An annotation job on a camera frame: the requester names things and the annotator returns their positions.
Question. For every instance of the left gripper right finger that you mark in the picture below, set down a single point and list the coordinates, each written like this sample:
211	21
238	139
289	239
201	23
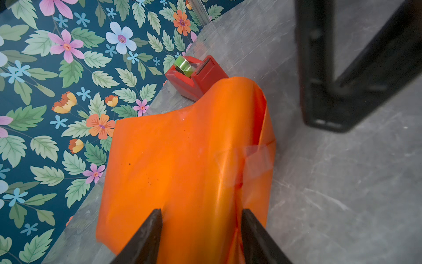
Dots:
259	247

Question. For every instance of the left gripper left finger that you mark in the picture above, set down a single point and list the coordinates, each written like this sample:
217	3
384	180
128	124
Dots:
143	247

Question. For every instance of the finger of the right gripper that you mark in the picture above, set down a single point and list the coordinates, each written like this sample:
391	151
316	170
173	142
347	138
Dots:
391	60

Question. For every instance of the yellow wrapping paper sheet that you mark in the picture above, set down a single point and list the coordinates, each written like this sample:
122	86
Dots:
201	165

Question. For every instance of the red tape dispenser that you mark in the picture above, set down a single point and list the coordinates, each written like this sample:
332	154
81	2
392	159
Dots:
207	73

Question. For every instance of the green tape roll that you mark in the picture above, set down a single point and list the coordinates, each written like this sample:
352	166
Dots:
183	66

